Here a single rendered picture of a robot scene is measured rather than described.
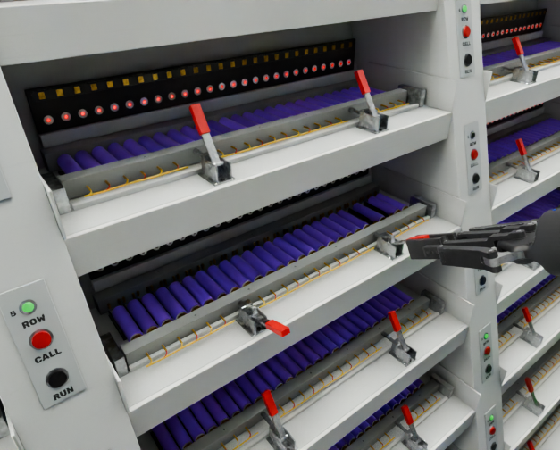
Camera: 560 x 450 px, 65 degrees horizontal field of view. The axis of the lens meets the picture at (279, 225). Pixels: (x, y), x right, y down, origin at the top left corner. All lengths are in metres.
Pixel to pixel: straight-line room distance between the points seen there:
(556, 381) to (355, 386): 0.78
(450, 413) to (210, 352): 0.60
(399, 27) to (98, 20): 0.52
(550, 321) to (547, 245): 0.79
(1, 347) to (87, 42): 0.29
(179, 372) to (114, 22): 0.38
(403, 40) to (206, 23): 0.41
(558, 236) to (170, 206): 0.41
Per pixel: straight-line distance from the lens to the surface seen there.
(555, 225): 0.55
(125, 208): 0.49
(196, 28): 0.52
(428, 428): 1.00
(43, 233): 0.45
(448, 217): 0.85
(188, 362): 0.56
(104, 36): 0.48
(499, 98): 0.91
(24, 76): 0.66
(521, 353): 1.20
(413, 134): 0.72
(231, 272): 0.65
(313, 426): 0.73
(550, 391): 1.42
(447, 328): 0.91
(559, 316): 1.35
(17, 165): 0.45
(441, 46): 0.79
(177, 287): 0.64
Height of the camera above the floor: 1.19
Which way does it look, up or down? 17 degrees down
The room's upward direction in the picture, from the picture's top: 12 degrees counter-clockwise
